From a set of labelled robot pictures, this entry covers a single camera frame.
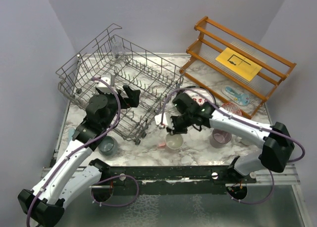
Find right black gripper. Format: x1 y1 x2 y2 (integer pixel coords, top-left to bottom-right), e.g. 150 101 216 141
166 112 194 135

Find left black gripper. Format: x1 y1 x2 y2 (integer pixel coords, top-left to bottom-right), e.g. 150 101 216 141
97 85 140 129

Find pink cream mug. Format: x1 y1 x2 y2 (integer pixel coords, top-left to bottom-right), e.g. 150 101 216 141
158 134 184 150

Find purple mug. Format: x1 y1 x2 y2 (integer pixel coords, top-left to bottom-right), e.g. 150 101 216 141
210 129 232 148

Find clear drinking glass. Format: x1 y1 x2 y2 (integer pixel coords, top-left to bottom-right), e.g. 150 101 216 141
111 41 125 59

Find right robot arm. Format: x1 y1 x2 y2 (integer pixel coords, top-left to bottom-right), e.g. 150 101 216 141
158 92 294 183

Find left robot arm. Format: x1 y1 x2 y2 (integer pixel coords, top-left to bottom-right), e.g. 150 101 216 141
18 85 141 227

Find orange wooden shelf rack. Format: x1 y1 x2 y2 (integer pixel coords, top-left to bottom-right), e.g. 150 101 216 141
179 16 296 118

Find black mounting base bar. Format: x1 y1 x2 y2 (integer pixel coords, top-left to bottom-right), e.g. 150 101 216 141
76 158 265 195

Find black rimmed printed plate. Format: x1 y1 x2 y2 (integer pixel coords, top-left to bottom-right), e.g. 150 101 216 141
184 86 216 105

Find dark grey mug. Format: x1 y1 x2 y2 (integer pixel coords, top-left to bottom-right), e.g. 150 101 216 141
98 136 118 156

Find red patterned glass bowl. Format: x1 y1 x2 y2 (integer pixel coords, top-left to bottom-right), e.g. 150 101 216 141
221 102 242 116

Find white grey mug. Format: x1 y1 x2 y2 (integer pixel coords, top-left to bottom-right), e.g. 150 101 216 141
237 137 252 146

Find light blue sponge bar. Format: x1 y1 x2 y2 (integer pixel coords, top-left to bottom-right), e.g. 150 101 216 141
68 128 75 142

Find yellow paper card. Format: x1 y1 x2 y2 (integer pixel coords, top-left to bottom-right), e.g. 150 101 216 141
215 47 262 82

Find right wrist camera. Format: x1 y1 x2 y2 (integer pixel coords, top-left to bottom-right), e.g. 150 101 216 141
154 113 173 129

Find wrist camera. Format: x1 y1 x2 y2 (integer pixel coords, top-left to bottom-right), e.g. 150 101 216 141
154 113 173 129
96 74 114 93

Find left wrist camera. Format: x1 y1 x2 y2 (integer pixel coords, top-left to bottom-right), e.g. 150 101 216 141
96 74 114 93

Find grey wire dish rack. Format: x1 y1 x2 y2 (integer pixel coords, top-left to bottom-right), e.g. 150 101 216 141
56 23 184 145

